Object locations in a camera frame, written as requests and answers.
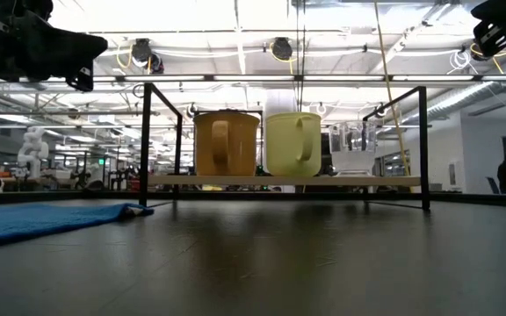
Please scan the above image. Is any black aluminium rig frame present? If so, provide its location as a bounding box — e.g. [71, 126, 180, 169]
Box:
[0, 189, 506, 206]

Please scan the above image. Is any clear glass cup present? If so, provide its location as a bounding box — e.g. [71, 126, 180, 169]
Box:
[328, 120, 378, 177]

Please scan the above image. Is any blue chair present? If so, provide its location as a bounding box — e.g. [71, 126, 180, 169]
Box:
[485, 176, 502, 195]

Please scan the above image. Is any yellow-green mug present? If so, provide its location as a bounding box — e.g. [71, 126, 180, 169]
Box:
[264, 111, 323, 178]

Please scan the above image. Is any black ceiling cable reel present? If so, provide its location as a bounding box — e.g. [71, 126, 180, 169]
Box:
[271, 37, 294, 61]
[130, 38, 154, 65]

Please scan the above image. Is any orange enamel mug black rim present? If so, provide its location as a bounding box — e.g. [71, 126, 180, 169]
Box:
[192, 111, 262, 177]

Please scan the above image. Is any blue cloth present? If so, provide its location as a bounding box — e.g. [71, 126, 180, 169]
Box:
[0, 201, 155, 251]

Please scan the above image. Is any white robot figure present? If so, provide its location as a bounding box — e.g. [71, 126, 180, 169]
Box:
[17, 126, 50, 180]

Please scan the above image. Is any wooden cutting board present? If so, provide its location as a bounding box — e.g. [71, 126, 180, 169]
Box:
[138, 82, 432, 212]

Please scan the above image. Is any yellow hanging cable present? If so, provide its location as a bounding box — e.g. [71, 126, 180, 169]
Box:
[373, 0, 412, 176]

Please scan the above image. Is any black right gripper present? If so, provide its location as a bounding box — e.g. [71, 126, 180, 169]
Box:
[470, 0, 506, 58]

